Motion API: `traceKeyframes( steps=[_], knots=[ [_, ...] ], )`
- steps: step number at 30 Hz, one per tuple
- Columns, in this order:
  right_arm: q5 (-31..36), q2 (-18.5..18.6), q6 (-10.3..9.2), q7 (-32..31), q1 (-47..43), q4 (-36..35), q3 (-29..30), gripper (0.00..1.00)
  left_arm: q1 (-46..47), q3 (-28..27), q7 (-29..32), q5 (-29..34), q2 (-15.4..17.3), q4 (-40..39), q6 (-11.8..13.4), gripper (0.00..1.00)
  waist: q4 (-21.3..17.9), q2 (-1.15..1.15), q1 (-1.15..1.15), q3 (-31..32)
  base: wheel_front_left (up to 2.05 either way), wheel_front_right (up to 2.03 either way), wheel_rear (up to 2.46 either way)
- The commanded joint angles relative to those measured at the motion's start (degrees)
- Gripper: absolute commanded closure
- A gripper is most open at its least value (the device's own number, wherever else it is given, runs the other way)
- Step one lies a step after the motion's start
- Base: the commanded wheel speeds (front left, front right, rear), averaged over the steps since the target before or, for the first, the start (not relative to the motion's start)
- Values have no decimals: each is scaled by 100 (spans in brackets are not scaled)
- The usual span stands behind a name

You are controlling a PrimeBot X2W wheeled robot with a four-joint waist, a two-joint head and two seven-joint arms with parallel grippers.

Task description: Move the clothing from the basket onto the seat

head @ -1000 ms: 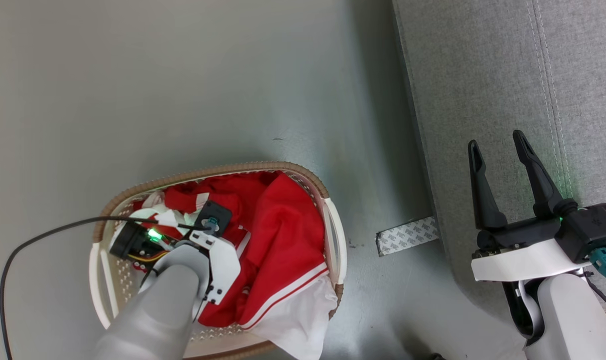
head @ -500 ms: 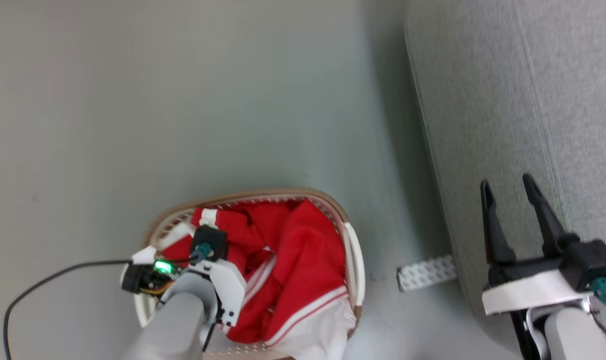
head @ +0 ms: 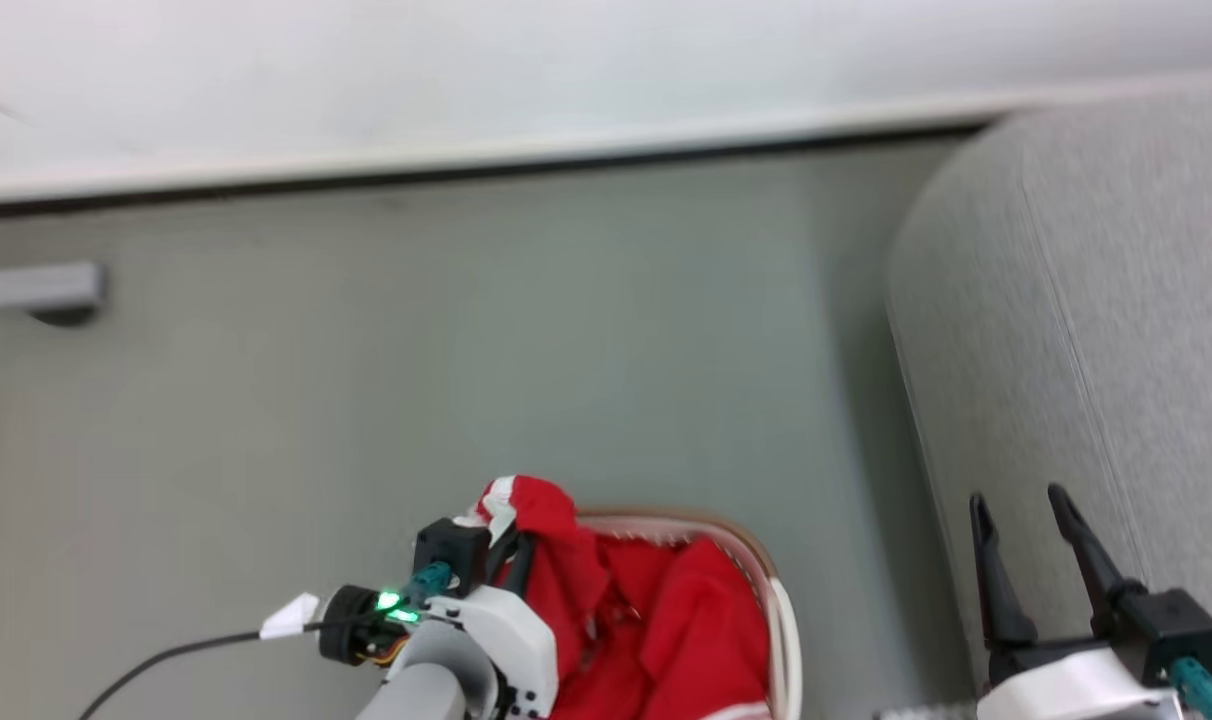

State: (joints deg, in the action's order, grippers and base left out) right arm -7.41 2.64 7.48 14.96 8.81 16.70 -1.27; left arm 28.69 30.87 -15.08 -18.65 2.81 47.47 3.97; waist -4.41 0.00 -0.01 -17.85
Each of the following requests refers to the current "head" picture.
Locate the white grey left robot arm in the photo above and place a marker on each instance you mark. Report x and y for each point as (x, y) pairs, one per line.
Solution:
(426, 690)

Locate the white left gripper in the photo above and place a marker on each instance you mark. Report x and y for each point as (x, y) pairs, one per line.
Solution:
(516, 640)

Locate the red garment with white trim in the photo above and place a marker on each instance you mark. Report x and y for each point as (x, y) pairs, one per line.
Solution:
(666, 620)

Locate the white laundry basket brown rim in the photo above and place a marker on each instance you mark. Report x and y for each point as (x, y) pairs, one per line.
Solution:
(781, 620)

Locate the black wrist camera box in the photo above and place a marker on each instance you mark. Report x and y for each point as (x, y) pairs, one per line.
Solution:
(451, 550)
(1176, 630)

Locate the light grey fabric sofa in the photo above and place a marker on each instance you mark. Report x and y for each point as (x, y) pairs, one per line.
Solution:
(1086, 320)

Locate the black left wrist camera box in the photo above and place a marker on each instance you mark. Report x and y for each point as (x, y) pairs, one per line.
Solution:
(451, 550)

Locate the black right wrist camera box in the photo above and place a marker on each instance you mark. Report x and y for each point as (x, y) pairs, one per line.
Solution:
(1176, 630)

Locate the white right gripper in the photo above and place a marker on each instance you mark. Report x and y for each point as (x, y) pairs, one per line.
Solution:
(1066, 690)

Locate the dark baseboard strip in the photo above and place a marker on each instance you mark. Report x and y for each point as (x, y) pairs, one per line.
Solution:
(466, 168)

